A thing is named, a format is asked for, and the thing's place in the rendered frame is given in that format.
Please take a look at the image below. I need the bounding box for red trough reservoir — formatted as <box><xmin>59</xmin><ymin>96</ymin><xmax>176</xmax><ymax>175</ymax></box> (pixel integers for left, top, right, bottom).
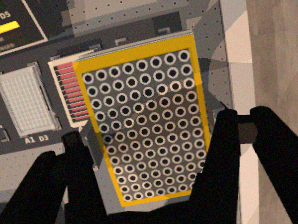
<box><xmin>48</xmin><ymin>48</ymin><xmax>99</xmax><ymax>128</ymax></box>

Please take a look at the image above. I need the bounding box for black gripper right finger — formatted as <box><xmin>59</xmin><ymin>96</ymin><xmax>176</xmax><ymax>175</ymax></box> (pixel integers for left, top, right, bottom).
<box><xmin>178</xmin><ymin>84</ymin><xmax>298</xmax><ymax>224</ymax></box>

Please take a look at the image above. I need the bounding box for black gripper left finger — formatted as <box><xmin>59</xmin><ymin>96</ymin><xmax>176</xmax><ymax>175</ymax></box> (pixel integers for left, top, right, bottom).
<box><xmin>0</xmin><ymin>118</ymin><xmax>108</xmax><ymax>224</ymax></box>

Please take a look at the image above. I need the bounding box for white well plate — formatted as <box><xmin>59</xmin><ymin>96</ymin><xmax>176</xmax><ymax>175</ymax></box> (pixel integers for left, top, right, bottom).
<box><xmin>0</xmin><ymin>65</ymin><xmax>58</xmax><ymax>136</ymax></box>

